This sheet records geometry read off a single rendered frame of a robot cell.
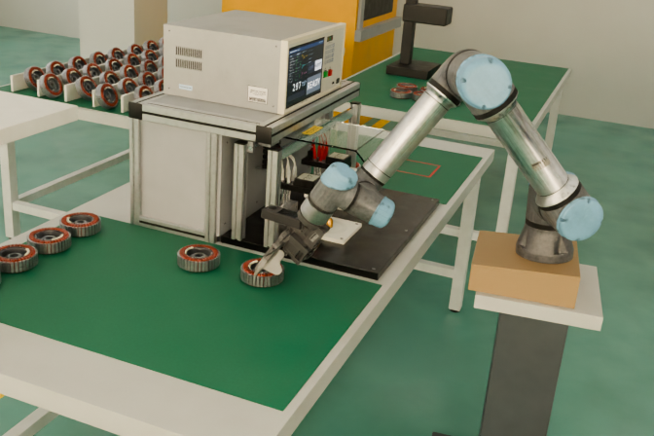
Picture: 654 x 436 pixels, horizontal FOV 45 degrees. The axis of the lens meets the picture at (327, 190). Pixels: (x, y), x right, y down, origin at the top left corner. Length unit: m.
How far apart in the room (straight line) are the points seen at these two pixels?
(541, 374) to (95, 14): 4.82
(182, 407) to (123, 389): 0.13
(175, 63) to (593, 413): 1.93
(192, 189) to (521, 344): 1.00
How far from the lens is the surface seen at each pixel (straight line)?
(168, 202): 2.32
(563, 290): 2.12
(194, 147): 2.22
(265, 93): 2.22
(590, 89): 7.49
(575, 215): 1.99
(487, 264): 2.11
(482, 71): 1.83
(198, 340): 1.81
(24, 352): 1.81
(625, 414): 3.20
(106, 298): 1.99
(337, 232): 2.30
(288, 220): 1.94
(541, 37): 7.46
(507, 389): 2.33
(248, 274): 2.02
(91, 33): 6.42
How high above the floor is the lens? 1.68
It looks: 20 degrees down
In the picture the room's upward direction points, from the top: 4 degrees clockwise
